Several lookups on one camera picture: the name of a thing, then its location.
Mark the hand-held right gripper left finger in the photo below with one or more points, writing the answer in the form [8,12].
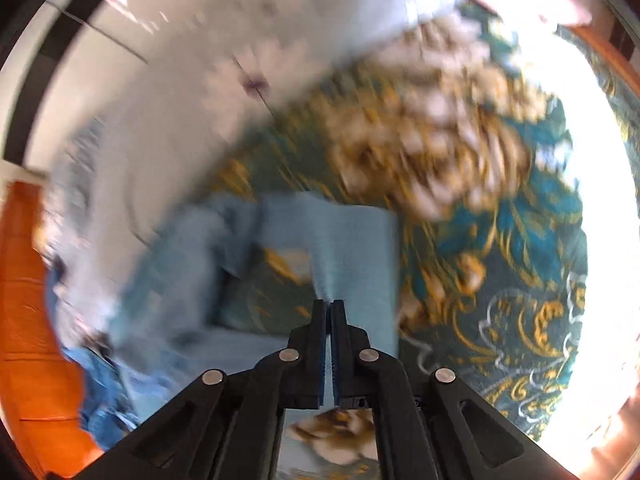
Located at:
[320,360]

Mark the white wardrobe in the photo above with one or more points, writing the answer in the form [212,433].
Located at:
[75,85]

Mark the light blue garment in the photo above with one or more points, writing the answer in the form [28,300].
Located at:
[350,250]

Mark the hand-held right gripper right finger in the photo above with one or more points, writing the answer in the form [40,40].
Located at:
[336,360]

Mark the blue crumpled garment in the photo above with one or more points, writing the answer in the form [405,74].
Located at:
[105,400]

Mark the teal floral blanket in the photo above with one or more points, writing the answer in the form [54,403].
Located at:
[500,285]

